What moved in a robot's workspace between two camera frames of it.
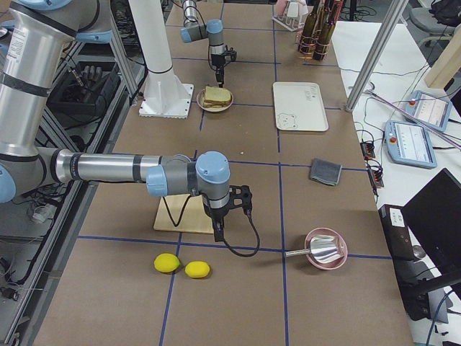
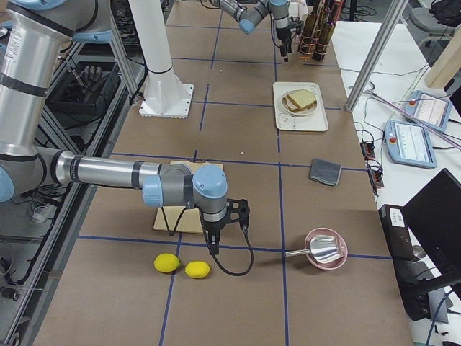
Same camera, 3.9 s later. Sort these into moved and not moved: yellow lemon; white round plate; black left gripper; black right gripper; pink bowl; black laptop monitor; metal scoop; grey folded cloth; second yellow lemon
Moved: black left gripper; white round plate; black right gripper
Not moved: yellow lemon; black laptop monitor; second yellow lemon; grey folded cloth; metal scoop; pink bowl
